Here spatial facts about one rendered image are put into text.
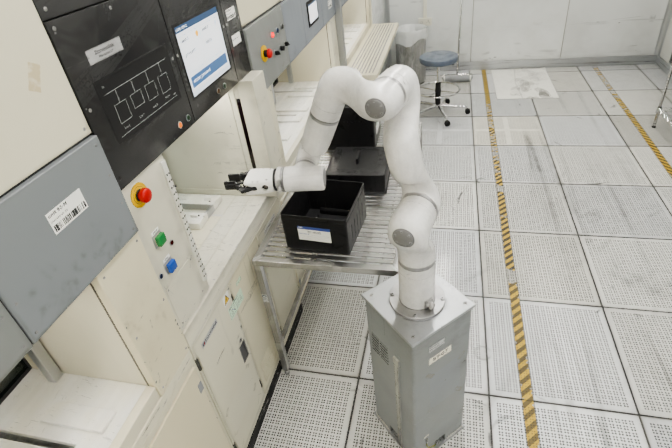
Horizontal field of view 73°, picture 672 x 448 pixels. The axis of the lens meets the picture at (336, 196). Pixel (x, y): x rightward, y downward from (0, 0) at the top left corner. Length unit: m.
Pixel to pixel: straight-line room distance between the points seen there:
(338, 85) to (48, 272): 0.78
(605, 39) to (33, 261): 5.79
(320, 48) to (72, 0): 2.24
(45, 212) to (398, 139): 0.82
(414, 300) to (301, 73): 2.16
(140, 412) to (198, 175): 1.06
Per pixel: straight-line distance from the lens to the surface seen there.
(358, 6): 4.66
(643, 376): 2.59
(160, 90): 1.37
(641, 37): 6.21
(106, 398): 1.53
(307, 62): 3.28
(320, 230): 1.76
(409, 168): 1.25
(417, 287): 1.50
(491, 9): 5.79
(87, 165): 1.14
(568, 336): 2.62
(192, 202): 2.07
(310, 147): 1.35
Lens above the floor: 1.95
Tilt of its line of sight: 33 degrees down
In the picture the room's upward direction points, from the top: 7 degrees counter-clockwise
